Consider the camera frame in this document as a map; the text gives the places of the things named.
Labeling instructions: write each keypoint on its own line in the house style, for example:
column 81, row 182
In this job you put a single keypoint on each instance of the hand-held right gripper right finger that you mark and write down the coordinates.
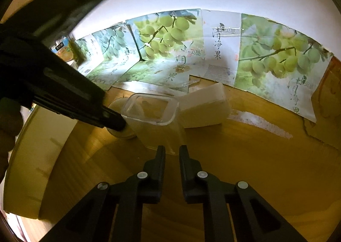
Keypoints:
column 183, row 167

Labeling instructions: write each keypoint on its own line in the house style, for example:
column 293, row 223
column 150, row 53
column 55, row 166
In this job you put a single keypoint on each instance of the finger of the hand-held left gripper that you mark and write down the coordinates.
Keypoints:
column 80, row 98

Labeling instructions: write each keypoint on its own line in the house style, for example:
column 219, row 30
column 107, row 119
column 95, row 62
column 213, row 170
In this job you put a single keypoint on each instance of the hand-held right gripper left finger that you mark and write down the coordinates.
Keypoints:
column 161, row 167

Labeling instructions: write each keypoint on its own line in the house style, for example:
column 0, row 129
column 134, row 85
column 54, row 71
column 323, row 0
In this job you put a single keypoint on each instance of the clear container with white lid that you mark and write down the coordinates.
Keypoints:
column 154, row 130

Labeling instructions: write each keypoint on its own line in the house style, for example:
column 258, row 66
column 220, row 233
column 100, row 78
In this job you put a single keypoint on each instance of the round wooden disc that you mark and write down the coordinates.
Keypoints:
column 117, row 106

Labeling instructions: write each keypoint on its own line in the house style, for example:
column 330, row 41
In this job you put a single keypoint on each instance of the person's left hand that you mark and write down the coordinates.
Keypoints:
column 8, row 124

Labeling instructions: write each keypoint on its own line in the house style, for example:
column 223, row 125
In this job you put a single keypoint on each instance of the orange juice carton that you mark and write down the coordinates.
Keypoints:
column 64, row 50

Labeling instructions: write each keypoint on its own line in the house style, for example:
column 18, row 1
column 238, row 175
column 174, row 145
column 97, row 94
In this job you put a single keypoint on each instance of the grape print cardboard sheet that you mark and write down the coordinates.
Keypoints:
column 277, row 60
column 85, row 55
column 162, row 44
column 114, row 47

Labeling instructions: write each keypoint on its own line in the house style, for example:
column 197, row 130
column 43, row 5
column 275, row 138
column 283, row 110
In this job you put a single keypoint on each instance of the brown cardboard sheet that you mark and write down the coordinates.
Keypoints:
column 325, row 103

